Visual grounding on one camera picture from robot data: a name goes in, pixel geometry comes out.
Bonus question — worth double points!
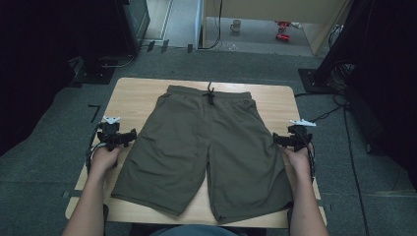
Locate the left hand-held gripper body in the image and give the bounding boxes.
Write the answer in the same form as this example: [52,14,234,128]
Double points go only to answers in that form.
[96,116,131,152]

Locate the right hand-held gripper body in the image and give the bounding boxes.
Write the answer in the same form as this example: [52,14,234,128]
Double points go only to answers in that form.
[281,118,318,152]

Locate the olive green shorts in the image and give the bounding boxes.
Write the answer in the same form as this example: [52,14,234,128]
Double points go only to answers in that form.
[110,82,295,226]

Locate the person's right hand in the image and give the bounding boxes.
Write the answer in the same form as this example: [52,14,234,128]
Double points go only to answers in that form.
[280,145,313,179]

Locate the person's left hand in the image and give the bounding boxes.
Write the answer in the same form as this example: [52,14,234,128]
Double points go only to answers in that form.
[89,145,123,175]

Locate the black cabinet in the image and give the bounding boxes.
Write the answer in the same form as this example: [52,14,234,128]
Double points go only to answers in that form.
[112,0,151,57]

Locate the grey mug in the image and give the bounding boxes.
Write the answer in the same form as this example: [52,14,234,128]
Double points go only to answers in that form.
[229,19,243,34]

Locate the light wooden cabinet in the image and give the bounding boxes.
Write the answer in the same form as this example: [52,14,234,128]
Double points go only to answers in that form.
[201,0,354,57]

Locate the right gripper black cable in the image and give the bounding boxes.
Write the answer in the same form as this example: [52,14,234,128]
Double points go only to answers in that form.
[292,127,317,183]

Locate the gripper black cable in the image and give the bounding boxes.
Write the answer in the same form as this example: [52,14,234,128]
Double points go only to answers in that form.
[292,127,317,183]
[85,122,106,175]

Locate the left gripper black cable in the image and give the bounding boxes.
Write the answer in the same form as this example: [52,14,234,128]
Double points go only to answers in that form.
[85,122,106,175]

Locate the black stand base plate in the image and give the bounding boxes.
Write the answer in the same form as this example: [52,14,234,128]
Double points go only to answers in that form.
[297,67,332,94]
[73,57,116,86]

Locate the long black floor cable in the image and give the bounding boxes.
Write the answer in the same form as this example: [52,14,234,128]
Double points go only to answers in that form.
[341,104,371,236]

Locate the tangled black cable bundle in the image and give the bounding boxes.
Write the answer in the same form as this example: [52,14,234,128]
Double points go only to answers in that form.
[327,61,357,93]

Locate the black hanging cable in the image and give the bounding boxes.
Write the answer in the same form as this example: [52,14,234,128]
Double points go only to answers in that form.
[198,0,224,51]

